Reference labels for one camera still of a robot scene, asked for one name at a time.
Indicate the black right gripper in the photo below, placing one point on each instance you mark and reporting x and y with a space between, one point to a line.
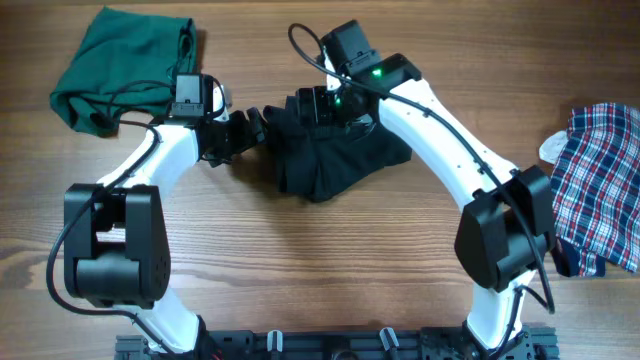
320 118

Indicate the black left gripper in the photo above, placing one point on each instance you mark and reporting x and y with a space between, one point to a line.
244 139

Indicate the black garment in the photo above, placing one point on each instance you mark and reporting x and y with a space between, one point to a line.
318 169

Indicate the green cloth bag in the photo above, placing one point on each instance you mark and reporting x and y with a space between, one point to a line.
125 62

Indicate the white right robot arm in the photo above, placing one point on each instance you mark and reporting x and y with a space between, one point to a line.
506 227

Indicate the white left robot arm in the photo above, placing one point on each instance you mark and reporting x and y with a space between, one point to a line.
112 257

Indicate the white cloth piece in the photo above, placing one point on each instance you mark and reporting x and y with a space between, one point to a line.
553 146

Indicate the plaid checkered cloth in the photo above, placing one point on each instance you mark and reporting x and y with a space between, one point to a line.
595 182

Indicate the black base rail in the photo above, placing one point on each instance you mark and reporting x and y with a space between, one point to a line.
335 344

